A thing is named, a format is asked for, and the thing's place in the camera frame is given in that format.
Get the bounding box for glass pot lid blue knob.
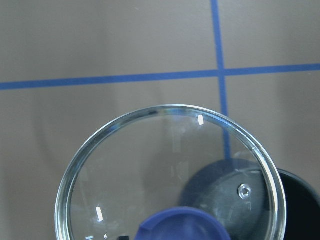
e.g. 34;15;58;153
55;104;287;240

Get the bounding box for dark blue saucepan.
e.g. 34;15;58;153
179;159;320;240

